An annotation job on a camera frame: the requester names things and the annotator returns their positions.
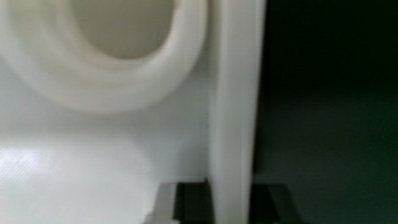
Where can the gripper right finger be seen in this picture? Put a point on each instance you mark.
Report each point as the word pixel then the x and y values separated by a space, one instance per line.
pixel 273 207

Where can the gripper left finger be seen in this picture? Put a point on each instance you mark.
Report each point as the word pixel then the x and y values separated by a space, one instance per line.
pixel 161 213

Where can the white square table top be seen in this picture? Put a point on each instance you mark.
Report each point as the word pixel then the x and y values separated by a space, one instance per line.
pixel 127 88

